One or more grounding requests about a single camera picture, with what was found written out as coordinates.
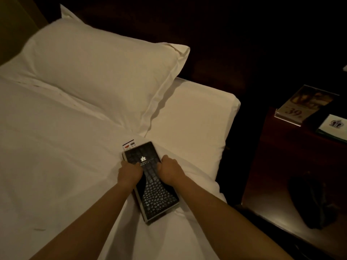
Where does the person's right hand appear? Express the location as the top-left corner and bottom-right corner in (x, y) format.
(157, 155), (187, 186)

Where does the person's left hand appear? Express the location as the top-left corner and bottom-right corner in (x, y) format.
(118, 160), (143, 188)

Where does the black textured leather case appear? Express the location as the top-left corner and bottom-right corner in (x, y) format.
(122, 141), (180, 224)

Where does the person's left forearm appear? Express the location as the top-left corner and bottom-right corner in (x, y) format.
(29, 179), (137, 260)

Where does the person's right forearm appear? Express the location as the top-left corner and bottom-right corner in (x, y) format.
(171, 174), (294, 260)

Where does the white sheeted mattress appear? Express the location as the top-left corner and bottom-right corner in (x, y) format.
(145, 77), (241, 184)

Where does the white duvet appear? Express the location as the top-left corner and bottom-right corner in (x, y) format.
(0, 76), (228, 260)

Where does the white pillow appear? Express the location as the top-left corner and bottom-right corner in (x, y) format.
(0, 4), (191, 137)

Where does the dark wooden nightstand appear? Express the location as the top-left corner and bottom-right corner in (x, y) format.
(241, 106), (347, 260)

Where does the dark wooden headboard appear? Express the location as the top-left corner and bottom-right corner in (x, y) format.
(32, 0), (347, 111)

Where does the clear acrylic sign holder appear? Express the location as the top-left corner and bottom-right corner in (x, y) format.
(274, 84), (340, 127)

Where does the dark crumpled cloth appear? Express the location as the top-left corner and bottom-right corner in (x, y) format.
(288, 173), (340, 230)

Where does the black folder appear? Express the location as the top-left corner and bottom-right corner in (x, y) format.
(303, 98), (347, 145)

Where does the white card with crown emblem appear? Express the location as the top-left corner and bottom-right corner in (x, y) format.
(318, 114), (347, 142)

